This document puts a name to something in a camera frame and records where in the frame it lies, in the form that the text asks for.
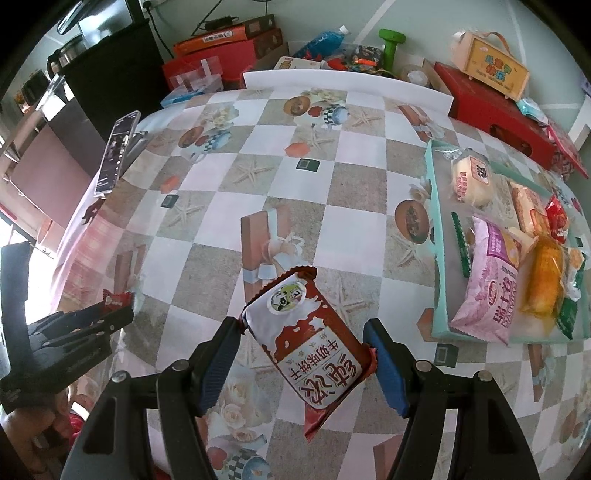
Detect small red candy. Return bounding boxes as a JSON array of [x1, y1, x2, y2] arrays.
[[103, 289, 133, 312]]

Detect pink swiss roll packet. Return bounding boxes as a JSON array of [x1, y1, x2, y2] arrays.
[[450, 216, 520, 344]]

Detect yellow cake clear packet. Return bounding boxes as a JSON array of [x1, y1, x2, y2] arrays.
[[521, 236, 566, 330]]

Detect green white cracker packet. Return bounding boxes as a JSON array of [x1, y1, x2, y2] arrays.
[[563, 247, 586, 302]]

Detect round cracker clear packet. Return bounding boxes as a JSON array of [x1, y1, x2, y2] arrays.
[[451, 211, 476, 279]]

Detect red milk biscuit packet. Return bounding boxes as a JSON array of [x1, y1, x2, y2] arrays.
[[239, 266, 377, 440]]

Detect red snack packet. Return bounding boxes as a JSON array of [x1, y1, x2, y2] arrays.
[[545, 194, 570, 244]]

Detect orange bread packet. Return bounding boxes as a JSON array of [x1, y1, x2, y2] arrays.
[[509, 181, 550, 237]]

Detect steamed bun clear packet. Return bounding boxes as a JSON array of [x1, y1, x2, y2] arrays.
[[442, 148, 495, 208]]

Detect green snack packet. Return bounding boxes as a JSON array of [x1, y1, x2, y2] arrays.
[[557, 297, 578, 340]]

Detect person left hand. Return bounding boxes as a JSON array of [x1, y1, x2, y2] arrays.
[[1, 386, 95, 479]]

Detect teal shallow tray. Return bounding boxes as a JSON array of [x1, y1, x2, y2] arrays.
[[425, 140, 590, 344]]

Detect smartphone on stand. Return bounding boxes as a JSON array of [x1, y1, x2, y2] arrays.
[[94, 110, 141, 198]]

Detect black cabinet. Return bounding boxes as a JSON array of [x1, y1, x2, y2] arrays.
[[63, 20, 170, 139]]

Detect steel kettle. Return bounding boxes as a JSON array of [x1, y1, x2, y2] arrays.
[[46, 34, 87, 79]]

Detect clear plastic box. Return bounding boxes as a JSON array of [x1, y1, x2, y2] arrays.
[[160, 56, 223, 108]]

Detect red patterned pouch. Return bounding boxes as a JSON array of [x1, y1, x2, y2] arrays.
[[546, 119, 589, 180]]

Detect red gift box left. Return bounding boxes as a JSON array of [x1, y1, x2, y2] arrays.
[[161, 27, 290, 91]]

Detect large red gift box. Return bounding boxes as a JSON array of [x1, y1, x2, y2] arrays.
[[434, 62, 556, 170]]

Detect blue wipes packet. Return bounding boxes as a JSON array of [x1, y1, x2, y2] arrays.
[[516, 97, 549, 126]]

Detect card game box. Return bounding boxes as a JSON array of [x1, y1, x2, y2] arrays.
[[273, 56, 322, 70]]

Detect orange flat box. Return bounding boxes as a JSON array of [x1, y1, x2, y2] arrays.
[[173, 14, 276, 57]]

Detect yellow wooden carry box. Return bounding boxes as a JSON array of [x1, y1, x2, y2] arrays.
[[451, 31, 530, 102]]

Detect blue drink bottle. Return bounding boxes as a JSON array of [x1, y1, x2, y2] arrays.
[[293, 25, 349, 61]]

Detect pile of small toys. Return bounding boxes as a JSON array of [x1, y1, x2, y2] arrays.
[[324, 45, 384, 75]]

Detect green dumbbell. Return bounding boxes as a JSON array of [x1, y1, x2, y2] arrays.
[[379, 28, 406, 76]]

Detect black cable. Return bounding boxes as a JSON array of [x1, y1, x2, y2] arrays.
[[142, 0, 279, 59]]

